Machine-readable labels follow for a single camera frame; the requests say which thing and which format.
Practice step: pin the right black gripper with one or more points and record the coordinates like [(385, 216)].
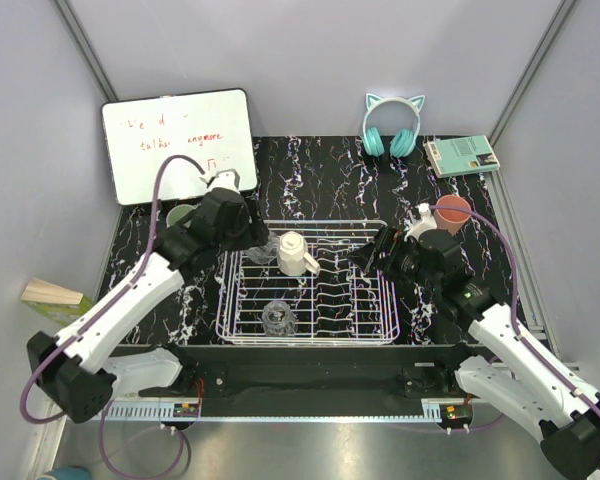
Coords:
[(390, 241)]

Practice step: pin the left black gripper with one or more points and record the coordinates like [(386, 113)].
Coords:
[(255, 232)]

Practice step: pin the clear glass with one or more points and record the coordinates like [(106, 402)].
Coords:
[(278, 319), (265, 254)]

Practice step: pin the green plastic cup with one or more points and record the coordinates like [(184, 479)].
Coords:
[(180, 215)]

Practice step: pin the pink plastic cup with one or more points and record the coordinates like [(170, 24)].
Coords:
[(451, 213)]

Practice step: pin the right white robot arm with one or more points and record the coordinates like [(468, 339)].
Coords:
[(552, 403)]

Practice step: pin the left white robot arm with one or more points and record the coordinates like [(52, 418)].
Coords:
[(76, 369)]

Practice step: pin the white faceted mug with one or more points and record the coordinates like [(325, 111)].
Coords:
[(293, 257)]

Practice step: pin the white dry-erase board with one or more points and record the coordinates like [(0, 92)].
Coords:
[(212, 128)]

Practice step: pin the teal cat-ear headphones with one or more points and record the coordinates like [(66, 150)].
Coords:
[(391, 121)]

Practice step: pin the teal paperback book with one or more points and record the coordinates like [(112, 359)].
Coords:
[(461, 156)]

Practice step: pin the green box with wood top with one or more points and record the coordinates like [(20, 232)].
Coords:
[(59, 304)]

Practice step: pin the blue round object at bottom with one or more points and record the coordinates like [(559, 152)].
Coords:
[(66, 473)]

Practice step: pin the white wire dish rack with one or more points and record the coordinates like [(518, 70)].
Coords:
[(340, 306)]

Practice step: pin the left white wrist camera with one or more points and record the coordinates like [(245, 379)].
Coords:
[(227, 179)]

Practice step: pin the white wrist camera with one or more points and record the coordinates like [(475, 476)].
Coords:
[(227, 179), (425, 223)]

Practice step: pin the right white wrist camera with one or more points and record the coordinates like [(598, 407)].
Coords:
[(425, 223)]

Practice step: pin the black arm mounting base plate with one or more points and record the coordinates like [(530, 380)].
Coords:
[(269, 381)]

